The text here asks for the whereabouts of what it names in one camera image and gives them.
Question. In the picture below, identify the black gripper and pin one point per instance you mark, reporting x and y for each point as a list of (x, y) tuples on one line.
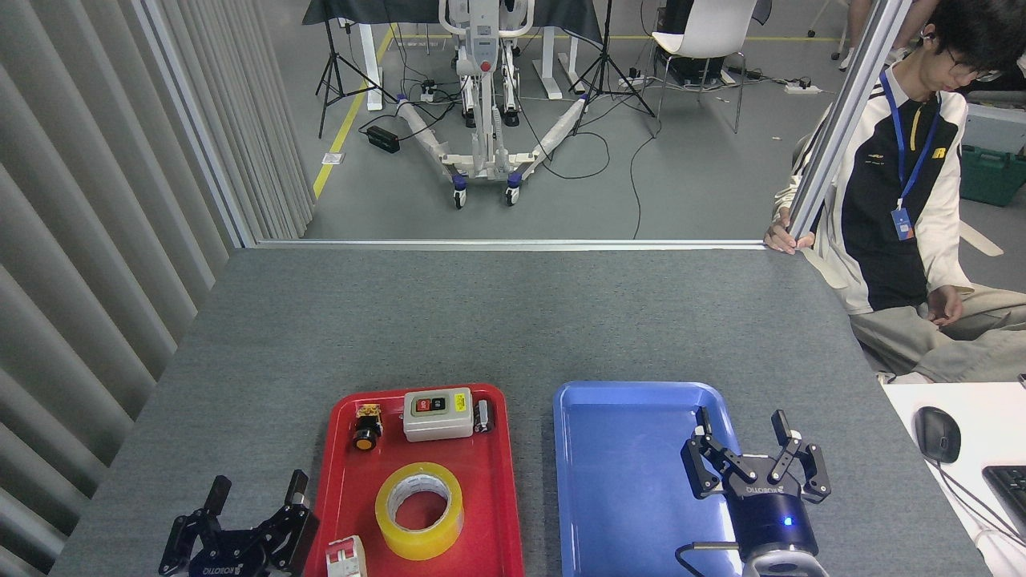
[(769, 521), (228, 561)]

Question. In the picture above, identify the yellow tape roll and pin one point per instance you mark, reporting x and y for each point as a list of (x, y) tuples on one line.
[(401, 537)]

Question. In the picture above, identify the person's right hand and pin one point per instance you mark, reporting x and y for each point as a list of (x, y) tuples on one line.
[(777, 236)]

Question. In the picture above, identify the person's left hand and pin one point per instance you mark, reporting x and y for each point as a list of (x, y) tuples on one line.
[(947, 306)]

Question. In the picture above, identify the white and red circuit breaker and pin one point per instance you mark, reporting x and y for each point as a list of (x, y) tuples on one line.
[(346, 557)]

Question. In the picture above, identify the blue plastic tray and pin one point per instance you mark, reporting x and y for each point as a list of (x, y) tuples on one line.
[(625, 497)]

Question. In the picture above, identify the orange push button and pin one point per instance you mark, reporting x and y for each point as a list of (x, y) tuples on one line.
[(365, 439)]

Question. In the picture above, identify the black computer mouse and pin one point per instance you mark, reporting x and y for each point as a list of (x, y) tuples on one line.
[(938, 433)]

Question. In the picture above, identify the white desk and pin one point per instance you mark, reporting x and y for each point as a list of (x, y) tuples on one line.
[(986, 417)]

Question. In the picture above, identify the red plastic tray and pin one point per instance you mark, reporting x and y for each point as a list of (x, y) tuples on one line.
[(481, 513)]

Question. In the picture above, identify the black keyboard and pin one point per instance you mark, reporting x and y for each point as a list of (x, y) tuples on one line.
[(1010, 493)]

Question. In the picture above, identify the grey pleated curtain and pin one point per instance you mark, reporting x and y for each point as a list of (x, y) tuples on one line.
[(80, 240)]

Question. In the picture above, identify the white power strip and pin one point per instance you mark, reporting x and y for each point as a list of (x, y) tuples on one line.
[(801, 88)]

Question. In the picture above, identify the silver floor socket plate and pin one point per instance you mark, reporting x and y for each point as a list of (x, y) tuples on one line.
[(333, 158)]

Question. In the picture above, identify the black power adapter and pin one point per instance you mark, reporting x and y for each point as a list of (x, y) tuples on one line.
[(383, 139)]

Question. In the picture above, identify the black tripod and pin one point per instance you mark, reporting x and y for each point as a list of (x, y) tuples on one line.
[(329, 76), (603, 72)]

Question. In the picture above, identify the white chair with metal legs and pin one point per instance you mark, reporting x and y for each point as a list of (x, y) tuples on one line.
[(709, 32)]

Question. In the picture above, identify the white stand on wheels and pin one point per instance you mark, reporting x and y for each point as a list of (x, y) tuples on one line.
[(483, 120)]

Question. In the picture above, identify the table with black cloth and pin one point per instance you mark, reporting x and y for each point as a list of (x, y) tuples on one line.
[(561, 16)]

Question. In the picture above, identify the white two-button switch box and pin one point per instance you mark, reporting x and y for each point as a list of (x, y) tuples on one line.
[(437, 423)]

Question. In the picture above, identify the silver horizontal rail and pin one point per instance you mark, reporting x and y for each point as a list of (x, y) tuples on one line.
[(513, 244)]

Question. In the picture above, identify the silver post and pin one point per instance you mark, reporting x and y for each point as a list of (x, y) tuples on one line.
[(842, 112), (196, 128)]

